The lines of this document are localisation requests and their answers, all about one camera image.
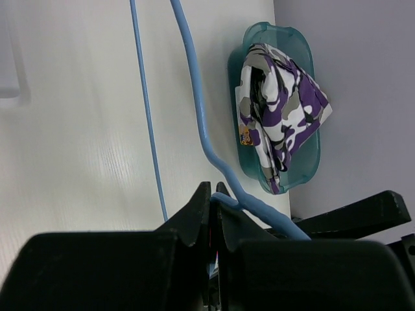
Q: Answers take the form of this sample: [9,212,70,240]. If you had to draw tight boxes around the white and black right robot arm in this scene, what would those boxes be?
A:
[279,190,414,266]

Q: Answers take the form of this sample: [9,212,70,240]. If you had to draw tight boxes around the purple camouflage trousers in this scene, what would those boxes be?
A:
[235,43,333,194]

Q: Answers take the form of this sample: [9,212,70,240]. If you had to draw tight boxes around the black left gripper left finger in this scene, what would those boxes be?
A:
[1,182,211,310]

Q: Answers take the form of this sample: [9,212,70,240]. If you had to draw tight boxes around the teal plastic bin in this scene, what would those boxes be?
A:
[228,21,320,194]

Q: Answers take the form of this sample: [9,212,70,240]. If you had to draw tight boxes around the light blue wire hanger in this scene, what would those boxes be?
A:
[129,1,311,240]

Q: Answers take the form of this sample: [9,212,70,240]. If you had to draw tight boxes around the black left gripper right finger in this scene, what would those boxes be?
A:
[215,181,415,311]

